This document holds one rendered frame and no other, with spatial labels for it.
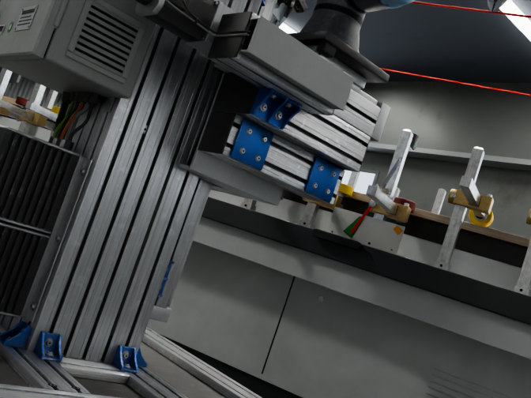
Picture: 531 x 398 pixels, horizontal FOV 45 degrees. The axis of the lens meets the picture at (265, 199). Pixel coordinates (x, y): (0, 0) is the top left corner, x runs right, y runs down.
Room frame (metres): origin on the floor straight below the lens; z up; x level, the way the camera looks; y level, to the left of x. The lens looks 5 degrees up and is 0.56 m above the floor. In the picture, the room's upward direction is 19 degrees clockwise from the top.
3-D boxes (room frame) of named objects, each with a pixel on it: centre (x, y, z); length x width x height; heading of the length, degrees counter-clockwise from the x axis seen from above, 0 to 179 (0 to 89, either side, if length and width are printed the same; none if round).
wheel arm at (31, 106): (2.78, 0.94, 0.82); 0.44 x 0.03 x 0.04; 154
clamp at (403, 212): (2.19, -0.42, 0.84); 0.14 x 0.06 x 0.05; 64
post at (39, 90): (2.97, 1.17, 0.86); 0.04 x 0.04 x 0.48; 64
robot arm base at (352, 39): (1.43, -0.02, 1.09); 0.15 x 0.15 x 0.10
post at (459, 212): (2.08, -0.62, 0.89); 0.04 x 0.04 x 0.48; 64
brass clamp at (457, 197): (2.07, -0.64, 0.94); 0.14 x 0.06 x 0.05; 64
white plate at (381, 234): (2.18, -0.36, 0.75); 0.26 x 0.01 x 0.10; 64
